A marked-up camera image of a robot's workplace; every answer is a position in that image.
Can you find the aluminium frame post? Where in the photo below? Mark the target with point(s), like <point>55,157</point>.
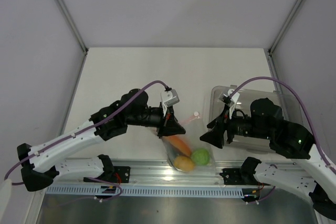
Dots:
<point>71,24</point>
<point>296,7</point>

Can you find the clear plastic food container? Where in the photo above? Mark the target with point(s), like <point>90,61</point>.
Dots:
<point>291,111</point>

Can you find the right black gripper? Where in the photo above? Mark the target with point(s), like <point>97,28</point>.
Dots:
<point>214,136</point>

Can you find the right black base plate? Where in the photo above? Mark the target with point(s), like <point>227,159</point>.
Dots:
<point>239,176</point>

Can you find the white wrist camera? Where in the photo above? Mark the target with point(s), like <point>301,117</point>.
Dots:
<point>168,98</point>
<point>230,99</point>

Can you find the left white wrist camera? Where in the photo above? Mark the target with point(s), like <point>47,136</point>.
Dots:
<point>168,98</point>

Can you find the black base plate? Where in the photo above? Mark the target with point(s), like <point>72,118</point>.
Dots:
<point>121,175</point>
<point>239,176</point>

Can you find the right aluminium frame post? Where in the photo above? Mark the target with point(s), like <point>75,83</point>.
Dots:
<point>296,7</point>

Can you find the left aluminium frame post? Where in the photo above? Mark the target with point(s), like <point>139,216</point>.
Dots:
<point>71,24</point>

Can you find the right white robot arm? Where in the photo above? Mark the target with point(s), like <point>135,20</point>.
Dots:
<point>290,140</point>

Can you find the aluminium mounting rail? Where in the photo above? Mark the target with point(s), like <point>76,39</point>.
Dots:
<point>170,172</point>

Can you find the red meat slice toy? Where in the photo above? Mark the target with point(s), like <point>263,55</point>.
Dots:
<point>179,144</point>

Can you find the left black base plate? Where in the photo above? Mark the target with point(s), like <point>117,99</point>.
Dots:
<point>121,175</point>

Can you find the green round fruit toy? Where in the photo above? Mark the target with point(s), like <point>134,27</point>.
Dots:
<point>201,157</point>

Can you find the white slotted cable duct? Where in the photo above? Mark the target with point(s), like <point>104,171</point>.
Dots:
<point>144,191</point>

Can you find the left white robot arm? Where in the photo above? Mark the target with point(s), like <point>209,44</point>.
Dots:
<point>46,163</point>

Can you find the yellow lemon toy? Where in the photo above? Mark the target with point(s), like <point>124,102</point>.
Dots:
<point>184,164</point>

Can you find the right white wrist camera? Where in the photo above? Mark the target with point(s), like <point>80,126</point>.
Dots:
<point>230,99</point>

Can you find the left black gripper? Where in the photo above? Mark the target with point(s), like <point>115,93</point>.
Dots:
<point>169,125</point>

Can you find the clear pink zip bag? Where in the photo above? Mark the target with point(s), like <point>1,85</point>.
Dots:
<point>194,126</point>

